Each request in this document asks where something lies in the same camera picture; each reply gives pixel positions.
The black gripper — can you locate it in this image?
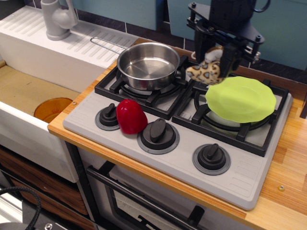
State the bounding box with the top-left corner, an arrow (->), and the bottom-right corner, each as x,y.
187,0 -> 266,78

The stuffed cheetah toy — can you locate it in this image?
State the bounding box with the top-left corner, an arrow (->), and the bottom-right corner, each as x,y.
186,46 -> 224,85

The lime green plate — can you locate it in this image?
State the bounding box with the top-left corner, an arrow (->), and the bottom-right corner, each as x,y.
205,76 -> 277,123

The stainless steel pot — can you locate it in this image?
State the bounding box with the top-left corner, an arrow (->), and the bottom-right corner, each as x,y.
90,36 -> 180,91

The middle black stove knob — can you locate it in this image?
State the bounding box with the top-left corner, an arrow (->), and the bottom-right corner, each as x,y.
137,118 -> 180,155

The black stove knob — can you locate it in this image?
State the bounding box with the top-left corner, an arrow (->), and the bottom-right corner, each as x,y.
192,143 -> 231,176
137,118 -> 180,155
95,103 -> 119,131

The right black stove knob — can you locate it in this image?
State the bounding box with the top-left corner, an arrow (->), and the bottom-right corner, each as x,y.
192,143 -> 231,176

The grey toy stove top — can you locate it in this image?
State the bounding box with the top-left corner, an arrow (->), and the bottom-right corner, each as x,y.
62,62 -> 294,211

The left black stove knob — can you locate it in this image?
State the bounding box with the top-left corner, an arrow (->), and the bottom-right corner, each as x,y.
95,103 -> 119,131

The right black burner grate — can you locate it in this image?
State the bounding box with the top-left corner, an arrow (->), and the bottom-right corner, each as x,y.
172,79 -> 293,157

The black burner grate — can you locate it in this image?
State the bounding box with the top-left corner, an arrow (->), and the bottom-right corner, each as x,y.
94,55 -> 196,120
172,79 -> 293,157

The left black burner grate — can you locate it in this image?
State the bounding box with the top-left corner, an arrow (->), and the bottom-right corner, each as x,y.
94,55 -> 196,120

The red plastic pepper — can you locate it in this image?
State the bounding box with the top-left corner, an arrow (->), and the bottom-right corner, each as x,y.
116,99 -> 148,135

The grey toy faucet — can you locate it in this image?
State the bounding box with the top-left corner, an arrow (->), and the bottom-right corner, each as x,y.
41,0 -> 78,41

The white toy sink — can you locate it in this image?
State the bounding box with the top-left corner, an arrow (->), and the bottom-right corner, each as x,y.
0,6 -> 137,183

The oven door with window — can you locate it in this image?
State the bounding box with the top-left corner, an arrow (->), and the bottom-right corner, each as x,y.
79,149 -> 249,230

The wooden drawer front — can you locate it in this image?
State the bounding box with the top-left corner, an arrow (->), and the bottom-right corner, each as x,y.
0,146 -> 95,230

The black oven door handle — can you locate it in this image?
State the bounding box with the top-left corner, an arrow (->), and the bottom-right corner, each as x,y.
86,166 -> 204,230

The black braided cable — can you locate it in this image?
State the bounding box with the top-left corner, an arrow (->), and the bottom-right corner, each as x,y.
0,186 -> 42,230

